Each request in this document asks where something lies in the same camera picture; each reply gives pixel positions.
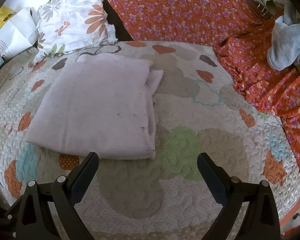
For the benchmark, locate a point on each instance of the yellow plastic bag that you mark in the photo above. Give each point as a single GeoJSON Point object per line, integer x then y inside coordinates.
{"type": "Point", "coordinates": [5, 14]}

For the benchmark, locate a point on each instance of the white plastic bag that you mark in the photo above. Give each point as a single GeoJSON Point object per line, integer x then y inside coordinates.
{"type": "Point", "coordinates": [20, 32]}

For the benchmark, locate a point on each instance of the quilted heart pattern bedspread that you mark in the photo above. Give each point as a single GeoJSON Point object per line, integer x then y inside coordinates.
{"type": "Point", "coordinates": [196, 110]}

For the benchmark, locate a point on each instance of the grey crumpled cloth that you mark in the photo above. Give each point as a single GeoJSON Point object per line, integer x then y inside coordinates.
{"type": "Point", "coordinates": [285, 45]}

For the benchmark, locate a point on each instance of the white floral pillow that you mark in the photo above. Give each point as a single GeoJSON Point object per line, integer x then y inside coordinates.
{"type": "Point", "coordinates": [65, 26]}

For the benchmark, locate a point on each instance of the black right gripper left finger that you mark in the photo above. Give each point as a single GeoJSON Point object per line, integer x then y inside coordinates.
{"type": "Point", "coordinates": [31, 215]}

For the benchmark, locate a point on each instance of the red floral blanket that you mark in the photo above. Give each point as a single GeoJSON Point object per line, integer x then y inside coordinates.
{"type": "Point", "coordinates": [242, 52]}

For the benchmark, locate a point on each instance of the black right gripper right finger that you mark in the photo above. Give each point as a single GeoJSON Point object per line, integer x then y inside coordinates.
{"type": "Point", "coordinates": [261, 220]}

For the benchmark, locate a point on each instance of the red floral pillow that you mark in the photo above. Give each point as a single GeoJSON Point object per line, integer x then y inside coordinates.
{"type": "Point", "coordinates": [205, 22]}

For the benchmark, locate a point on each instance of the pale lilac towel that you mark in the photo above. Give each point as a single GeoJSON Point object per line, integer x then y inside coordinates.
{"type": "Point", "coordinates": [103, 104]}

